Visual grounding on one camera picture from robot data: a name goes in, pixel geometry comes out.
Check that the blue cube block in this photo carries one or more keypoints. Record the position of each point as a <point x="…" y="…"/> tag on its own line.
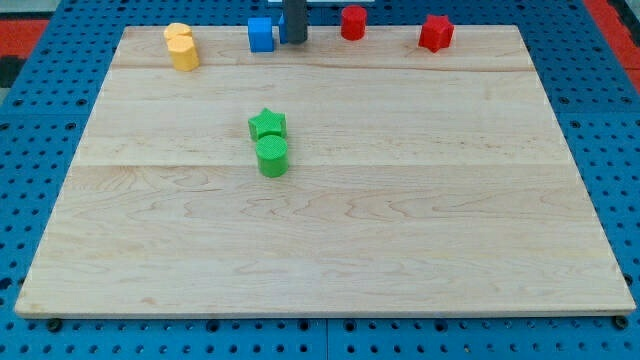
<point x="260" y="34"/>

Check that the blue triangle block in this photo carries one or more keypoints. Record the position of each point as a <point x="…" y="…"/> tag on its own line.
<point x="282" y="28"/>

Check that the green cylinder block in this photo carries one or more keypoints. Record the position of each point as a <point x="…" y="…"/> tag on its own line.
<point x="272" y="155"/>

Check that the green star block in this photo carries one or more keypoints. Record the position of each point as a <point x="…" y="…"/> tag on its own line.
<point x="266" y="123"/>

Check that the light wooden board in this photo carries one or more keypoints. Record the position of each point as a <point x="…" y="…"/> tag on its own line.
<point x="419" y="185"/>

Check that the red cylinder block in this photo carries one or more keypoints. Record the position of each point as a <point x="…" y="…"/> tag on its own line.
<point x="353" y="22"/>

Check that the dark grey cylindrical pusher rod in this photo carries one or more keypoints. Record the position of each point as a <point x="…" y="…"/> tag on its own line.
<point x="296" y="21"/>

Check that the yellow front block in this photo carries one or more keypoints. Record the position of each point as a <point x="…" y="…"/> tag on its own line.
<point x="183" y="53"/>

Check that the yellow block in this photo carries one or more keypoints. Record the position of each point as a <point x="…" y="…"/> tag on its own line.
<point x="175" y="29"/>
<point x="183" y="53"/>

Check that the red star block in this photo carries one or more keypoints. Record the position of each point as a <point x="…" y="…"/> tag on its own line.
<point x="436" y="33"/>

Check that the yellow rear block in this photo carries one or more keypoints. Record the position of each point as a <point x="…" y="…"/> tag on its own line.
<point x="175" y="29"/>

